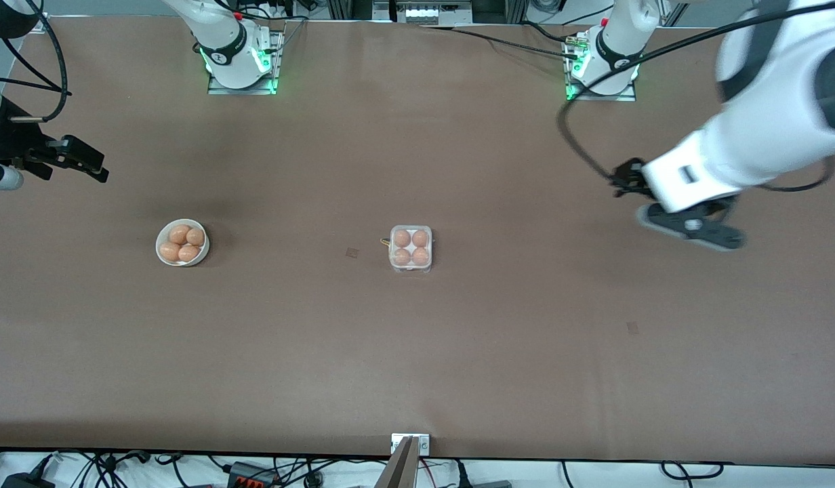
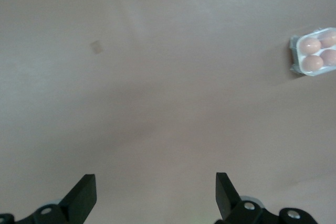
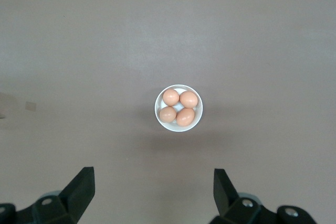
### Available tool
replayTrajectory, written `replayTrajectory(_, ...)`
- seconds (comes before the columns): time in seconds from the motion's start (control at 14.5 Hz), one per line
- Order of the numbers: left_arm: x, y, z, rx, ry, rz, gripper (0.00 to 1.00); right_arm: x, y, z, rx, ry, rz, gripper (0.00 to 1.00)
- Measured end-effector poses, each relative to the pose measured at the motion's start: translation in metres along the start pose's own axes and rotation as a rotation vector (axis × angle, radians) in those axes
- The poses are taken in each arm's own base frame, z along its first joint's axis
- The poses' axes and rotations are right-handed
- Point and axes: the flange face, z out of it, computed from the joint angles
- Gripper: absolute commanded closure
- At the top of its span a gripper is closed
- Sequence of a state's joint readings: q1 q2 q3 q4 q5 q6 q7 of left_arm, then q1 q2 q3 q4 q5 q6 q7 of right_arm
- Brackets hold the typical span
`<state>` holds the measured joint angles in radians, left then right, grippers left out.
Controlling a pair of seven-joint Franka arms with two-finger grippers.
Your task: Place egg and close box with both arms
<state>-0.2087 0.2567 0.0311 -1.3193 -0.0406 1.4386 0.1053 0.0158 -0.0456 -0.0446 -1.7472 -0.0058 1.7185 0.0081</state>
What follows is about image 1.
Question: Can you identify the long black table cable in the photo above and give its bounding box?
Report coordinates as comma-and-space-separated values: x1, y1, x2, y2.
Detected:
417, 24, 582, 60

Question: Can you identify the grey electrical box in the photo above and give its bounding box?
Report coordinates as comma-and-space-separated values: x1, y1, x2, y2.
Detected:
396, 0, 474, 26

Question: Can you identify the small metal bracket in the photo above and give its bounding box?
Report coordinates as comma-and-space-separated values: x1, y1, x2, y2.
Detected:
391, 433, 431, 455

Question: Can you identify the black box with red parts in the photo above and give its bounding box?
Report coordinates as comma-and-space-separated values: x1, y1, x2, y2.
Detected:
226, 462, 280, 488

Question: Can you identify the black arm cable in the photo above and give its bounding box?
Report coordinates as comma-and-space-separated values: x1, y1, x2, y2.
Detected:
0, 0, 73, 125
556, 0, 835, 195

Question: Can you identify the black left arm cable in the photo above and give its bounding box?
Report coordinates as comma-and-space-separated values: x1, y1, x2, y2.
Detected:
556, 0, 835, 195

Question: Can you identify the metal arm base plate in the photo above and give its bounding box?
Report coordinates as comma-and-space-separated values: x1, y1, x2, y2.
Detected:
207, 30, 284, 96
564, 30, 638, 102

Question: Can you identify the clear plastic egg box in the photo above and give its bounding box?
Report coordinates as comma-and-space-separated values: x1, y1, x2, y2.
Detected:
388, 224, 434, 275

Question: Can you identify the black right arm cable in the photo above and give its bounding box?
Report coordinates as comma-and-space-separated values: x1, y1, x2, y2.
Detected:
0, 0, 73, 125

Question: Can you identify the white round bowl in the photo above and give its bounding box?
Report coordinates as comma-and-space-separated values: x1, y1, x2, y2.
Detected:
155, 218, 210, 267

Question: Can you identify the grey camera mount bar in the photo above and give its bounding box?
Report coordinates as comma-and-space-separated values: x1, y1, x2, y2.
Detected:
374, 436, 422, 488

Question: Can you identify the black looped floor cable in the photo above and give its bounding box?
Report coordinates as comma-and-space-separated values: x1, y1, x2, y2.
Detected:
661, 461, 725, 479

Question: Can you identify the black power adapter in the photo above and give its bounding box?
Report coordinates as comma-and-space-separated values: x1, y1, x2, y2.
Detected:
0, 473, 56, 488

